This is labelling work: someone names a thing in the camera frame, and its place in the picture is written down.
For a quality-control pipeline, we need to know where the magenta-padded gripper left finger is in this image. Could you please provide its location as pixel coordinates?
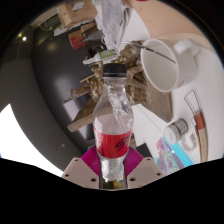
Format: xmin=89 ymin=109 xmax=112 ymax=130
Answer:
xmin=61 ymin=146 xmax=102 ymax=190

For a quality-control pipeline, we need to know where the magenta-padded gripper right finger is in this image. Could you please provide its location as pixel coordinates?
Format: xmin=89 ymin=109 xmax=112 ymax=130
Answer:
xmin=123 ymin=146 xmax=166 ymax=190

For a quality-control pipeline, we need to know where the clear bottle with red label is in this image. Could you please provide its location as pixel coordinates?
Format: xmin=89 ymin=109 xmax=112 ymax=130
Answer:
xmin=92 ymin=63 xmax=135 ymax=190

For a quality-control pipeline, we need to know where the golden sculpture on wooden board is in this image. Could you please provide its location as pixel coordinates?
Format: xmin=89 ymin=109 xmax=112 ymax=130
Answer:
xmin=66 ymin=43 xmax=173 ymax=133

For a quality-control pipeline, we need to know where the white spray bottle green label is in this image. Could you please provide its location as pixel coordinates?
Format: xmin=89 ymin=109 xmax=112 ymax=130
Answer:
xmin=82 ymin=49 xmax=119 ymax=65

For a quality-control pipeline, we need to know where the thin paintbrush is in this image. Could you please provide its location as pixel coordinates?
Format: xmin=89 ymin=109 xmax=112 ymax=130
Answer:
xmin=124 ymin=40 xmax=177 ymax=64

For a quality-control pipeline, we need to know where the red box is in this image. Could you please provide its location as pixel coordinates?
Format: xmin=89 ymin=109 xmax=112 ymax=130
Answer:
xmin=68 ymin=29 xmax=86 ymax=50

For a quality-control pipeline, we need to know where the folded newspaper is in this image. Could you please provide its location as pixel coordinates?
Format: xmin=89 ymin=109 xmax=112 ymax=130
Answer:
xmin=100 ymin=0 xmax=133 ymax=51

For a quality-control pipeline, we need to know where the brown cardboard box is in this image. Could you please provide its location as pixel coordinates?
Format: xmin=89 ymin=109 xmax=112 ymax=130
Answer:
xmin=58 ymin=0 xmax=98 ymax=29

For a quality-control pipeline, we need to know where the black wall screen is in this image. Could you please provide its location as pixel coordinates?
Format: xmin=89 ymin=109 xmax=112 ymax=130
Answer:
xmin=61 ymin=90 xmax=96 ymax=144

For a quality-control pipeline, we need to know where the white tape ring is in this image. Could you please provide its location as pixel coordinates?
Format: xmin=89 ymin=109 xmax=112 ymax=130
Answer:
xmin=181 ymin=133 xmax=199 ymax=154

